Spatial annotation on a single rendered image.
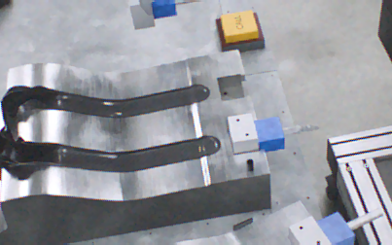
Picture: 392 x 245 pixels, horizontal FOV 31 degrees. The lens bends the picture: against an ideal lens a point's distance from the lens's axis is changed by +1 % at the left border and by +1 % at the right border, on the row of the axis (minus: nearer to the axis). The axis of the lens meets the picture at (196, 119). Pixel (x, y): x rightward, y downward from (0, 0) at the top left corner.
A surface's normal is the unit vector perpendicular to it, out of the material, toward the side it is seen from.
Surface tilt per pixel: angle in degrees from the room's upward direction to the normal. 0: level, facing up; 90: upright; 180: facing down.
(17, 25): 0
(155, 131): 3
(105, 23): 0
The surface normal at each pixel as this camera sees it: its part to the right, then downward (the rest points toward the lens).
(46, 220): 0.14, 0.74
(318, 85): -0.11, -0.65
